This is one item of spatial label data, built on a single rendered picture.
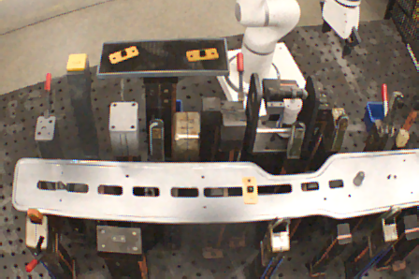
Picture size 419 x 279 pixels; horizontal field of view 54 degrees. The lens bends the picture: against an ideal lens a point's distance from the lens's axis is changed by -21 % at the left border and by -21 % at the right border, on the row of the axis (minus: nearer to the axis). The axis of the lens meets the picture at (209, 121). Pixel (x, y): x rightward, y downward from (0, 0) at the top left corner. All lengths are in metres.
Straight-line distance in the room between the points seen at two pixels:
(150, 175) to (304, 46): 1.10
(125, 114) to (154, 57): 0.18
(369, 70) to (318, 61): 0.28
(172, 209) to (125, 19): 2.21
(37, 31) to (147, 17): 0.86
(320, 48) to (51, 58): 1.76
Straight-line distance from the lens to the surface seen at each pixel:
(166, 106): 1.52
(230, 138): 1.41
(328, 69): 2.15
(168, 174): 1.36
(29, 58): 3.26
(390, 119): 1.49
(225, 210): 1.32
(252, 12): 1.60
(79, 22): 3.42
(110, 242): 1.24
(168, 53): 1.42
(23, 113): 1.97
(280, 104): 1.34
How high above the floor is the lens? 2.15
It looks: 52 degrees down
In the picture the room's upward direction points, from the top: 6 degrees clockwise
